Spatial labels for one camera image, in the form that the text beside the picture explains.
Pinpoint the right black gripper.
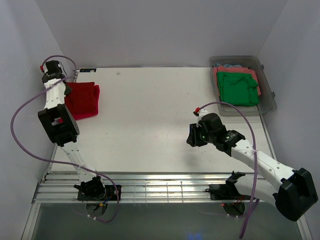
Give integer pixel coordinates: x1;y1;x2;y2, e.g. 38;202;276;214
186;122;215;147

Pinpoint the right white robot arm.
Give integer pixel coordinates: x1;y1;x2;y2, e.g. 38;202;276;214
186;109;318;222

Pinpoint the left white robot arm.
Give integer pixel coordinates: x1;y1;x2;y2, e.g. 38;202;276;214
37;60;106;200

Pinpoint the folded pink red t shirt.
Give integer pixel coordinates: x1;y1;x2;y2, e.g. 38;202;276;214
58;84;101;124

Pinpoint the blue label sticker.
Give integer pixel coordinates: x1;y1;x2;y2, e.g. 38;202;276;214
79;68;97;73

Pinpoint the green t shirt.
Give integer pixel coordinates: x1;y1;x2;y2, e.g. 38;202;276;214
216;71;260;107

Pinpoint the clear plastic bin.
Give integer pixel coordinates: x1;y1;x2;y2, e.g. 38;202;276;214
209;55;277;116

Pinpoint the light blue t shirt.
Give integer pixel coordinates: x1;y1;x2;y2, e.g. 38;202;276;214
214;63;243;69

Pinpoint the salmon pink t shirt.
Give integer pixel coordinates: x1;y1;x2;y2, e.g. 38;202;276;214
213;67;261;96

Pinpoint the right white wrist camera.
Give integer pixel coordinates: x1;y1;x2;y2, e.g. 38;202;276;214
193;107;209;126

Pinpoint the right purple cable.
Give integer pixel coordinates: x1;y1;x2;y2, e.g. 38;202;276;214
198;101;260;240

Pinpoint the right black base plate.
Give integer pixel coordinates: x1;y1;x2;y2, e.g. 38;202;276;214
205;184;250;200

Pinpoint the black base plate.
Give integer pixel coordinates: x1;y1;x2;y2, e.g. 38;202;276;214
205;184;250;200
76;184;117;202

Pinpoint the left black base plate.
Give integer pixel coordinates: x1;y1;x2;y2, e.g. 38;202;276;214
76;184;117;202

